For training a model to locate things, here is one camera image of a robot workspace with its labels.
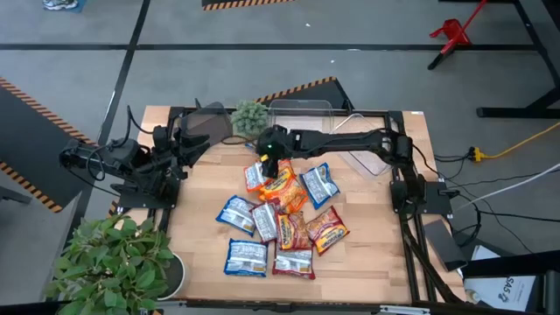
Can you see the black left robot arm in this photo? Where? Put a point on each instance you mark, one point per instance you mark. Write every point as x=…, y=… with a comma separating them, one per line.
x=109, y=155

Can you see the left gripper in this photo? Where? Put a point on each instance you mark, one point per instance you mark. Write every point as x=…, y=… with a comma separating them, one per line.
x=180, y=149

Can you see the clear plastic bin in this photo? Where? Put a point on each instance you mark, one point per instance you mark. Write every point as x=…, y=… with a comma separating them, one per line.
x=372, y=164
x=302, y=114

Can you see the orange Maruchan noodle pack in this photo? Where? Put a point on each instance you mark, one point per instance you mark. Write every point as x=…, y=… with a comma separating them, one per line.
x=293, y=200
x=254, y=177
x=282, y=184

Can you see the red floor stand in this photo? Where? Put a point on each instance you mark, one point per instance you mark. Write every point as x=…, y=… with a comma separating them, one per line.
x=455, y=32

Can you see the black aluminium table frame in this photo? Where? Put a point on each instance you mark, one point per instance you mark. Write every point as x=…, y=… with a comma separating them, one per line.
x=409, y=262

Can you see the black desk frame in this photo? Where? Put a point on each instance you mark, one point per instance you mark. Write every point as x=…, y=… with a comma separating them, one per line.
x=516, y=112

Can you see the small potted succulent plant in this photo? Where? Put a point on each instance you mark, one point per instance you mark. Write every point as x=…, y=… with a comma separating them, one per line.
x=249, y=118

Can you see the black hazard-striped floor mat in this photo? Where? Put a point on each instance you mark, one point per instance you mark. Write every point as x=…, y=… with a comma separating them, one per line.
x=26, y=144
x=227, y=2
x=319, y=96

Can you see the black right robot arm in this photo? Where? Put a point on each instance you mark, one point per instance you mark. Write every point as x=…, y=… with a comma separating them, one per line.
x=350, y=142

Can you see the white paper sheet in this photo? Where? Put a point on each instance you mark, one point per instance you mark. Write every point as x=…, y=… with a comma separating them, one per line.
x=483, y=254

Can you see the blue Maruchan noodle pack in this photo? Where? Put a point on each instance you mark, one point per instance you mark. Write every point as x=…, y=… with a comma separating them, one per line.
x=319, y=186
x=236, y=214
x=246, y=258

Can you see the large leafy potted plant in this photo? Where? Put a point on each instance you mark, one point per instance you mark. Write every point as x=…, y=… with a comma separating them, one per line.
x=109, y=262

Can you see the silver metal rail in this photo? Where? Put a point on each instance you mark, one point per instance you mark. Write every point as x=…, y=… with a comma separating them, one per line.
x=402, y=310

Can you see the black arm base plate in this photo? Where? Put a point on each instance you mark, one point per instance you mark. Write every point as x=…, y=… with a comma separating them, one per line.
x=437, y=197
x=131, y=201

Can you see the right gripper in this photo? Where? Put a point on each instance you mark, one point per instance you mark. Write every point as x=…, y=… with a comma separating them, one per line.
x=280, y=142

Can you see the white printed carton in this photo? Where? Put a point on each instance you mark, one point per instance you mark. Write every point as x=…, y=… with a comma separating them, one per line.
x=503, y=293

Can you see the dark smoked plastic bin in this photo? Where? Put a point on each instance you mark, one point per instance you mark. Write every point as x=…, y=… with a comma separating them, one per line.
x=214, y=122

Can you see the dark grey flat box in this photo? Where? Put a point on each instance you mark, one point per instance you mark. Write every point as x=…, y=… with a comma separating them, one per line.
x=444, y=245

